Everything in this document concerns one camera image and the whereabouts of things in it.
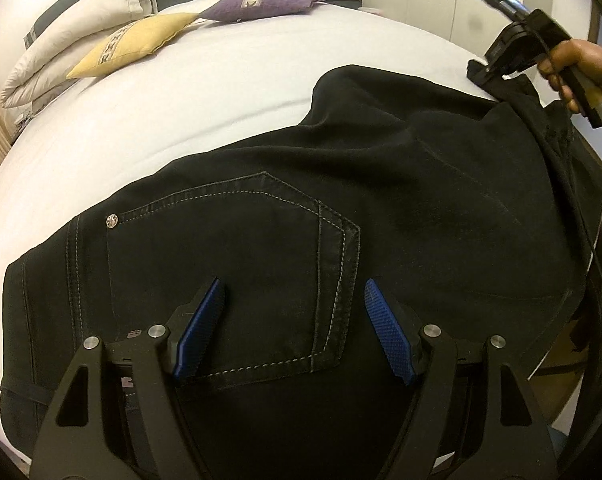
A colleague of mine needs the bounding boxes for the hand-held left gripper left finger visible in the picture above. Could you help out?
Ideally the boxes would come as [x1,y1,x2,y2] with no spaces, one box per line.
[28,276,227,480]

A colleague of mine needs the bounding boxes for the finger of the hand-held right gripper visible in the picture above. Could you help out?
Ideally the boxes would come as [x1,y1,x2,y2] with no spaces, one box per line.
[467,57,508,97]

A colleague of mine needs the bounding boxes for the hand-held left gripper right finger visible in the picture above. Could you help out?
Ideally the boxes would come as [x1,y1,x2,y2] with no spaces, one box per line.
[363,277,562,480]

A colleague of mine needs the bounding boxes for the black denim pants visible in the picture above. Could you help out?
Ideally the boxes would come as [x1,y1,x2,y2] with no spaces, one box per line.
[0,64,602,480]

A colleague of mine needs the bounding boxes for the person's right hand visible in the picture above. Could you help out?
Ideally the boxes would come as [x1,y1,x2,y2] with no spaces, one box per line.
[537,39,602,114]

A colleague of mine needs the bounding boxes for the purple patterned cushion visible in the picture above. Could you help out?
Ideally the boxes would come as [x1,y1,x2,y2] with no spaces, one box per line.
[199,0,330,24]

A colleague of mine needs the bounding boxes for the bed with white sheet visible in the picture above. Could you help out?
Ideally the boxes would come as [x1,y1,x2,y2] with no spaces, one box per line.
[0,0,509,461]

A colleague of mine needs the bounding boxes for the yellow patterned cushion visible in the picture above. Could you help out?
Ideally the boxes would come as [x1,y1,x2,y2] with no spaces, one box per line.
[66,12,200,80]

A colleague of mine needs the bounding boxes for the folded beige duvet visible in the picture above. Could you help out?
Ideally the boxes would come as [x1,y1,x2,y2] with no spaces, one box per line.
[1,0,158,111]

